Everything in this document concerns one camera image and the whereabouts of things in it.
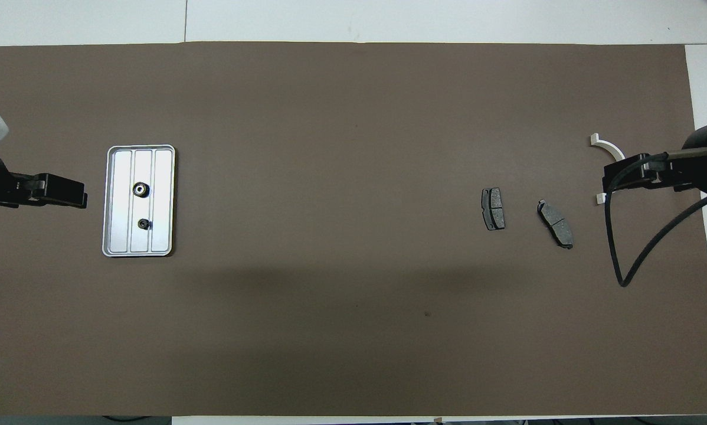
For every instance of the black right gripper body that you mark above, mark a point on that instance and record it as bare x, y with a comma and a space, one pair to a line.
704, 174

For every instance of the silver metal tray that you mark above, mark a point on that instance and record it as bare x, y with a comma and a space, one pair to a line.
161, 200

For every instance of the elongated dark brake pad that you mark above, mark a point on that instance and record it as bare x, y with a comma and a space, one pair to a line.
557, 224

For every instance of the rectangular dark brake pad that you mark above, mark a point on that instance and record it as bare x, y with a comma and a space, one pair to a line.
494, 206

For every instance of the brown table mat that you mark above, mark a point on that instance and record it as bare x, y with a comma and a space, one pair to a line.
353, 177

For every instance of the white curved plastic bracket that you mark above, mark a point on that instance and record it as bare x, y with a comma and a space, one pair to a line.
607, 144

